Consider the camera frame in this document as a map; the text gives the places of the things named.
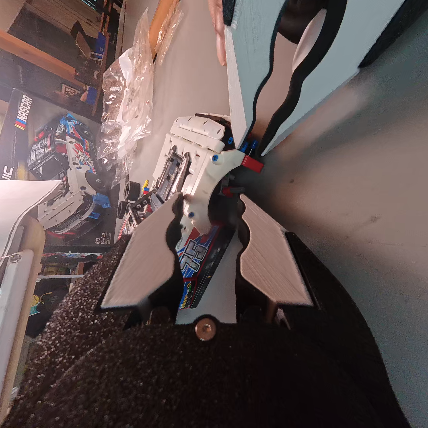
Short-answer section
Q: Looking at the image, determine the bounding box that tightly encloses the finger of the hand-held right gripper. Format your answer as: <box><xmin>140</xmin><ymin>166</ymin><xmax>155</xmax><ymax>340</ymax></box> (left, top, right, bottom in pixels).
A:
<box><xmin>225</xmin><ymin>0</ymin><xmax>288</xmax><ymax>150</ymax></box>
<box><xmin>260</xmin><ymin>0</ymin><xmax>407</xmax><ymax>156</ymax></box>

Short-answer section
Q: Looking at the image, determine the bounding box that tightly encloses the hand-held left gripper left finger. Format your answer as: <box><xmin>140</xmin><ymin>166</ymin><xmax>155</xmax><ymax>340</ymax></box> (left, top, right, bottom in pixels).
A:
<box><xmin>100</xmin><ymin>193</ymin><xmax>185</xmax><ymax>309</ymax></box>

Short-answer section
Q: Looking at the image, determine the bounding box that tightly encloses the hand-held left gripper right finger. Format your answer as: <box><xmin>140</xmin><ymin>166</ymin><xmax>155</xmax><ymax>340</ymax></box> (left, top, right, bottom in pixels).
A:
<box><xmin>237</xmin><ymin>194</ymin><xmax>314</xmax><ymax>305</ymax></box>

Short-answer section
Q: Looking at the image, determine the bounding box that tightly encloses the brick-built toy race car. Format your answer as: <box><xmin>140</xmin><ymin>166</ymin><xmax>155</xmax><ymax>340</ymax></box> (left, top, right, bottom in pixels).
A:
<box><xmin>118</xmin><ymin>113</ymin><xmax>265</xmax><ymax>311</ymax></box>

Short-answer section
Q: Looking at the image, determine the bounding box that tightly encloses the grey desk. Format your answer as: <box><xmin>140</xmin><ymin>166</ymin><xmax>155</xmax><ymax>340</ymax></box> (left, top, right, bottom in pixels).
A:
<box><xmin>127</xmin><ymin>0</ymin><xmax>428</xmax><ymax>428</ymax></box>

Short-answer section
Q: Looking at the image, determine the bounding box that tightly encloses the person's right hand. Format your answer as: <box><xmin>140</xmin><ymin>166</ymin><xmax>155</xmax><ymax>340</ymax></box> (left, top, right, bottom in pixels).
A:
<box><xmin>207</xmin><ymin>0</ymin><xmax>228</xmax><ymax>66</ymax></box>

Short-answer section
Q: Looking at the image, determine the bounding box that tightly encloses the small clear plastic bag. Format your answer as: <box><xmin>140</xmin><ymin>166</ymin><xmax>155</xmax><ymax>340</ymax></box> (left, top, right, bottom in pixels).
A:
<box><xmin>154</xmin><ymin>7</ymin><xmax>185</xmax><ymax>66</ymax></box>

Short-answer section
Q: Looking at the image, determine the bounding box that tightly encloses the large clear plastic bag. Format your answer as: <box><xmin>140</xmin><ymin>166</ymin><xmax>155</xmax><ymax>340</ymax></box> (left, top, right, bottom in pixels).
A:
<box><xmin>100</xmin><ymin>8</ymin><xmax>156</xmax><ymax>188</ymax></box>

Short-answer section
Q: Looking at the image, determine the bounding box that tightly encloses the black toy car box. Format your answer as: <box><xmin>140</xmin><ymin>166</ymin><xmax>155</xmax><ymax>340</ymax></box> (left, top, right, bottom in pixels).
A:
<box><xmin>0</xmin><ymin>88</ymin><xmax>134</xmax><ymax>249</ymax></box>

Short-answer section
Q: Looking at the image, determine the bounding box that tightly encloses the wooden beam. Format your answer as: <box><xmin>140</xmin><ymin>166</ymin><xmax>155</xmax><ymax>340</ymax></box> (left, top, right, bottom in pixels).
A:
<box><xmin>0</xmin><ymin>30</ymin><xmax>76</xmax><ymax>78</ymax></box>

